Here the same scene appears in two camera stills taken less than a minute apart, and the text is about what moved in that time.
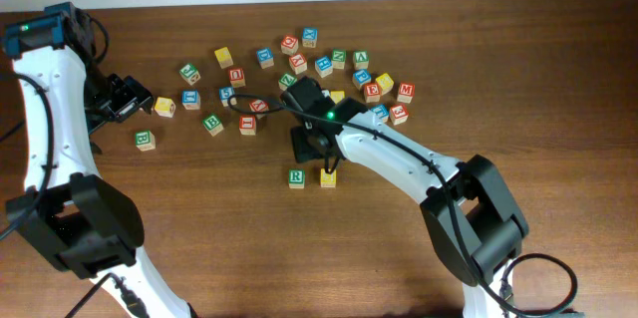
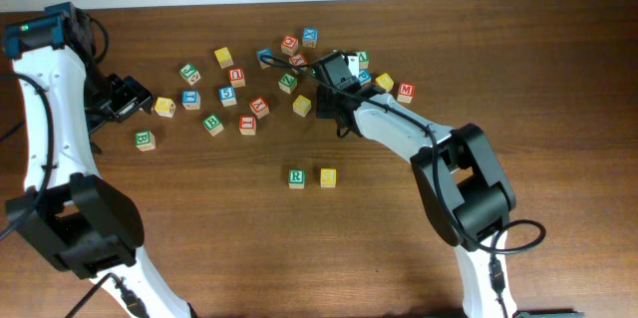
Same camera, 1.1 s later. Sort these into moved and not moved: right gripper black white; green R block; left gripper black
Moved: right gripper black white
Not moved: green R block; left gripper black
